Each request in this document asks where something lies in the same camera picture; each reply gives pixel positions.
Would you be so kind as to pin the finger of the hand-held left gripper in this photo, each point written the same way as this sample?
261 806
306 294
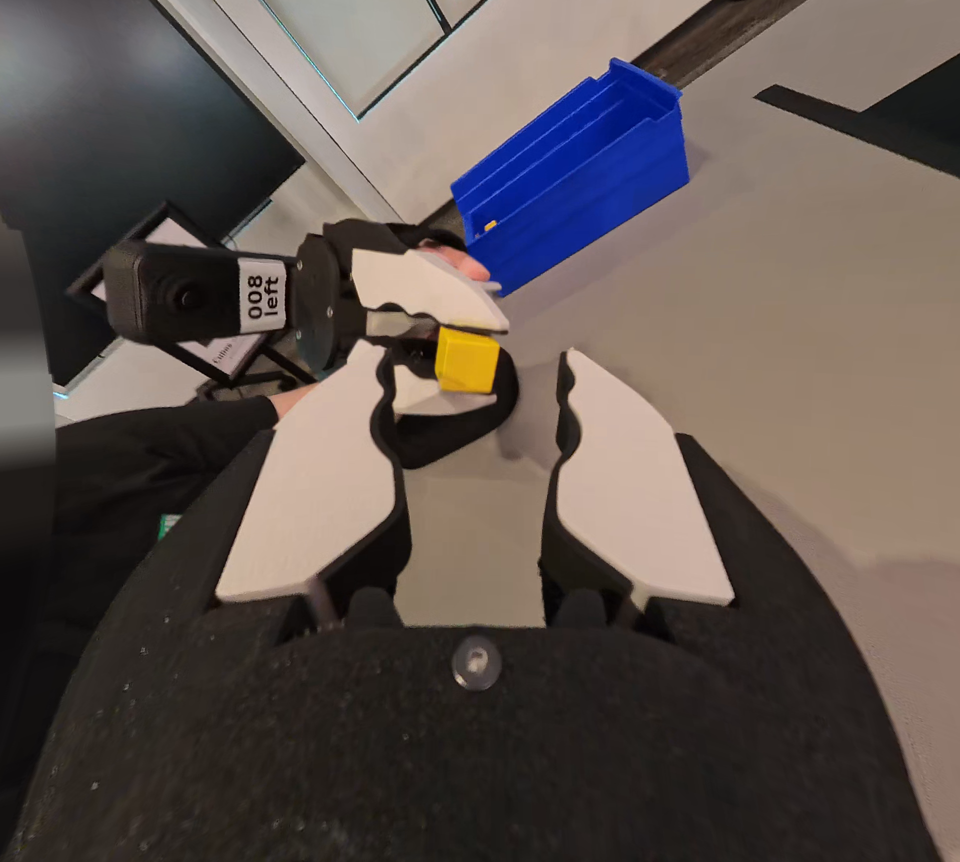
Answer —
420 285
416 393

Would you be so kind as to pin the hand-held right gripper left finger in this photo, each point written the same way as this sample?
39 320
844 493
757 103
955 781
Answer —
315 502

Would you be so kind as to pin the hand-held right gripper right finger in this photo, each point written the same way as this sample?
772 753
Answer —
637 510

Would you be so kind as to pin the blue plastic bin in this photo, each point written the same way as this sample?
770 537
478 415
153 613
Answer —
585 202

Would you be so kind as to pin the person's left forearm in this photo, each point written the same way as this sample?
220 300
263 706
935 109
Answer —
165 450

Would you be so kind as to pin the person's left hand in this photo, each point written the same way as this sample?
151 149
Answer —
461 262

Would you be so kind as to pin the black monitor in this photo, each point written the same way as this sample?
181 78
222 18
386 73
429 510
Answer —
112 90

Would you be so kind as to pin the person's black clothing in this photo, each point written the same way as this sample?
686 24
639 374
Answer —
90 614

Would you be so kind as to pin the black desk cover flap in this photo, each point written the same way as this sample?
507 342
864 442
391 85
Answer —
926 105

